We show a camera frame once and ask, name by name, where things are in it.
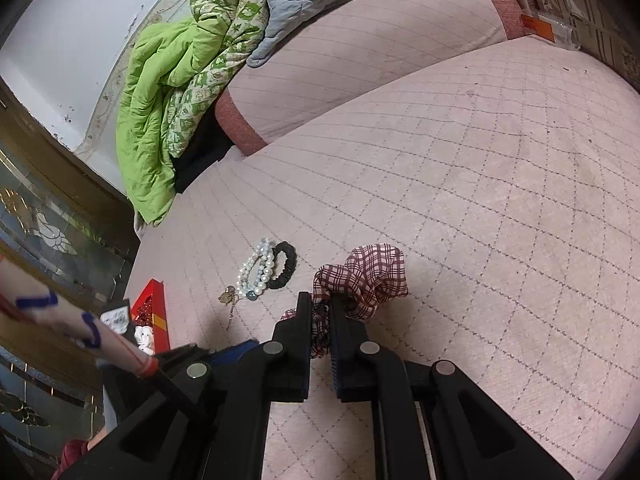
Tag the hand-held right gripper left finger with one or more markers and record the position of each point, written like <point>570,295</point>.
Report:
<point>292,360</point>

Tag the gold pendant charm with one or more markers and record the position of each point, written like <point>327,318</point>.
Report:
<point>229,296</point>

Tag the pink bolster pillow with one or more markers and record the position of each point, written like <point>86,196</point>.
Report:
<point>375,60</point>

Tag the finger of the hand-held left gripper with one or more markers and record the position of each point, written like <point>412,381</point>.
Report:
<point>235,355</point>

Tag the red shallow box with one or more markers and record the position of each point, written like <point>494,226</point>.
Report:
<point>159,305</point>

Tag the green patterned quilt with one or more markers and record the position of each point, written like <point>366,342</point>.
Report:
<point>225,25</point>

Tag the orange label bottle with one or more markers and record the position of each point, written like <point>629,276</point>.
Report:
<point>540,27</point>

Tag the plaid scrunchie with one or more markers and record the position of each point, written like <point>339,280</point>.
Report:
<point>370,270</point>

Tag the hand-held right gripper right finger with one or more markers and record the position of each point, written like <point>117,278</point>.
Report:
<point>341,345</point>

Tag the lime green blanket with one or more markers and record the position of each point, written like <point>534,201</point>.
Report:
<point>150,110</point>

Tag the pink quilted mattress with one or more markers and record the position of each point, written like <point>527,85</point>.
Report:
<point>500,210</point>

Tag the person's maroon clothing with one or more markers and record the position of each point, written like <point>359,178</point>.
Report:
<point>72,460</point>

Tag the white scrunchie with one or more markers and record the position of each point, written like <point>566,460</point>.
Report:
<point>144,340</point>

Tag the red scrunchie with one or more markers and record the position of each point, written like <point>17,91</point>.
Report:
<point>144,311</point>

